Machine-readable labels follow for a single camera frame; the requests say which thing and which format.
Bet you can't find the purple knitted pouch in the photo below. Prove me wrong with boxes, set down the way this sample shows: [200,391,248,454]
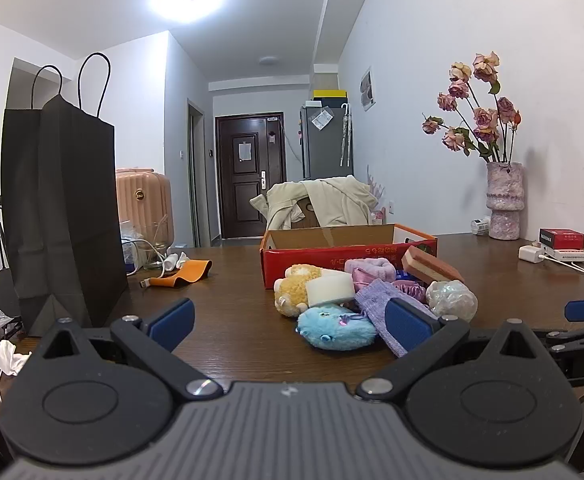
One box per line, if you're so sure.
[355,280,441,358]

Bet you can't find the white cylindrical sponge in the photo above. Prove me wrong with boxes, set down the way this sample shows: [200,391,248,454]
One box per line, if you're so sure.
[305,272,355,308]

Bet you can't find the grey refrigerator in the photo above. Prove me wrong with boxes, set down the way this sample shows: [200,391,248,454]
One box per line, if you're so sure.
[300,104,354,180]

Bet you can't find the pink hard-shell suitcase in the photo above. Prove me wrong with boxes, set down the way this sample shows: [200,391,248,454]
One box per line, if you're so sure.
[115,168,174,247]

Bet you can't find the pink textured vase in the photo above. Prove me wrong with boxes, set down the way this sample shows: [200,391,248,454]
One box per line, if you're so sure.
[486,162,525,240]

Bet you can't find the white charger adapter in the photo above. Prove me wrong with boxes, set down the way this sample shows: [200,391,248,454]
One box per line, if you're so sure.
[518,245,546,263]

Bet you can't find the brown layered sponge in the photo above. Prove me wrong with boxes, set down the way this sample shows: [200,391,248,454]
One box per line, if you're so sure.
[402,246,464,285]

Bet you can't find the wooden chair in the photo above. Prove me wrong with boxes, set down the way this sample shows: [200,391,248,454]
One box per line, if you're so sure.
[291,197,320,229]

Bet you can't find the white cable bundle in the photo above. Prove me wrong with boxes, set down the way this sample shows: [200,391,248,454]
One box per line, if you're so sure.
[119,213,191,276]

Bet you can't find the beige coat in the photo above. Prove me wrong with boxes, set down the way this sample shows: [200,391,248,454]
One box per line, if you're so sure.
[250,176,378,231]

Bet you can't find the pink satin scrunchie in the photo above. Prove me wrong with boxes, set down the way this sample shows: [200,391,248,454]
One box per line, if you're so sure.
[392,280,426,304]

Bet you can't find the small white jar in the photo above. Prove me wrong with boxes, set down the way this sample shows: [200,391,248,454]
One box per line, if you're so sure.
[470,216,490,236]

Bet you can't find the orange black strap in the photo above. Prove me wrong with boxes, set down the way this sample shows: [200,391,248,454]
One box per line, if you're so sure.
[139,258,214,290]

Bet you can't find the yellow white plush toy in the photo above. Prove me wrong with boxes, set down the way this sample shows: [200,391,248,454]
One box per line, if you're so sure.
[274,264,322,318]

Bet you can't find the yellow box on fridge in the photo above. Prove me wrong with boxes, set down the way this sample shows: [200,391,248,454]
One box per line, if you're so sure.
[313,89,347,101]

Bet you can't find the blue plush toy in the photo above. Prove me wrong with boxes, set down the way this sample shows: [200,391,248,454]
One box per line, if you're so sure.
[295,304,378,351]

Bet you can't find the wall picture frame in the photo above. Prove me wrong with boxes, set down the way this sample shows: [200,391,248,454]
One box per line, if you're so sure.
[359,68,376,110]

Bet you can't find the lilac fluffy headband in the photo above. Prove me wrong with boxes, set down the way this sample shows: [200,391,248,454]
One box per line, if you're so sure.
[344,258,396,292]

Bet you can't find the red cardboard box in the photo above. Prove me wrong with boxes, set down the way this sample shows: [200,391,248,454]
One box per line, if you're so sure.
[260,224,437,289]

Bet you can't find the dried pink roses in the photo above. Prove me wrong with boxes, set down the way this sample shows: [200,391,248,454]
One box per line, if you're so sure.
[421,51,522,165]

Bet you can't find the dark brown entrance door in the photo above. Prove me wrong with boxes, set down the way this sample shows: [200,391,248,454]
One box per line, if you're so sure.
[215,112,286,238]

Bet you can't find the red white small box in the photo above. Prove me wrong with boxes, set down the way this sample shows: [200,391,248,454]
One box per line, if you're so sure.
[538,229,584,262]

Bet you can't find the black paper shopping bag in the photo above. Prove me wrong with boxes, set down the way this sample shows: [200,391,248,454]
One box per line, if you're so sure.
[0,51,133,338]

